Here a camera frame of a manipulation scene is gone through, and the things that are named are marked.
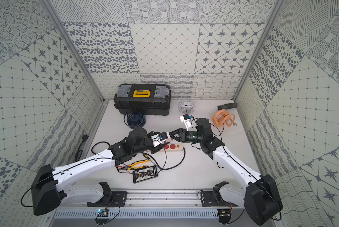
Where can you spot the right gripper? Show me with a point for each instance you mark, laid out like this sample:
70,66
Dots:
177,131

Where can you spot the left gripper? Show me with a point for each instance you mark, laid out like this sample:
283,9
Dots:
154,136

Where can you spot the beige red power strip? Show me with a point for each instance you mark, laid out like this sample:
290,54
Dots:
171,147

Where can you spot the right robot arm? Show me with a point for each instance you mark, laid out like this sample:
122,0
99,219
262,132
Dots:
258,195

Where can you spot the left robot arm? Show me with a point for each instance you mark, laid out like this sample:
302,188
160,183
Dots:
50,187

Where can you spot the white round desk fan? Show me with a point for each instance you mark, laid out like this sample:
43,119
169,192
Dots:
186,105

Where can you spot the navy blue desk fan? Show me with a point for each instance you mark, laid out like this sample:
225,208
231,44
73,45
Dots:
135,120

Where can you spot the orange desk fan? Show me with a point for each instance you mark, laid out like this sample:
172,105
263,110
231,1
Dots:
223,117

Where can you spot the yellow black screwdriver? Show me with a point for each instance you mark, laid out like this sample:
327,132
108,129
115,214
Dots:
149,159

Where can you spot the yellow black pliers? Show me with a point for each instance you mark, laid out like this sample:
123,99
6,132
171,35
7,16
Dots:
135,165

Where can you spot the black screwdriver bit case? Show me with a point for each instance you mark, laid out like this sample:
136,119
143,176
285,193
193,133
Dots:
144,174

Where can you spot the black plastic toolbox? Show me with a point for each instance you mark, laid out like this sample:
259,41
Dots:
148,99

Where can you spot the black cylindrical flashlight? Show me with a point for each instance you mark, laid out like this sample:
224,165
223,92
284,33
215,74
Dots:
227,106

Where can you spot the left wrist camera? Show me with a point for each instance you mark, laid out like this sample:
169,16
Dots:
158,138

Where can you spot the aluminium rail frame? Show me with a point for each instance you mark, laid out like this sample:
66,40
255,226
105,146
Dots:
150,197

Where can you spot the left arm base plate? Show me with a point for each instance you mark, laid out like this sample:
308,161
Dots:
116,198

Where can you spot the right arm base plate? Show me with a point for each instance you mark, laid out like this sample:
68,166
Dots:
211,199

